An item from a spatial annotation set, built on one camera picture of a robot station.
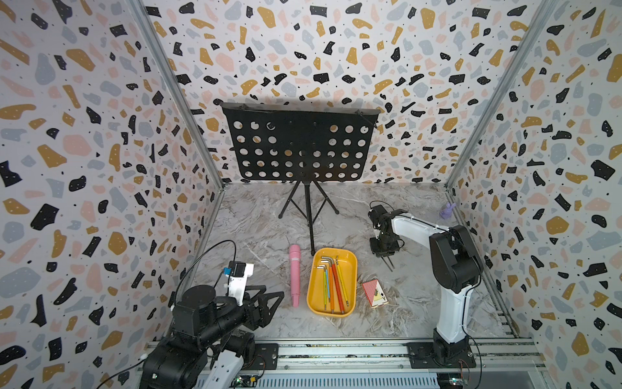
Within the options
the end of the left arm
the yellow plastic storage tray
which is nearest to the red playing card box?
the yellow plastic storage tray

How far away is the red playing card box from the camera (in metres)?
0.85

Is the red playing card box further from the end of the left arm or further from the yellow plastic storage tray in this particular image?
the end of the left arm
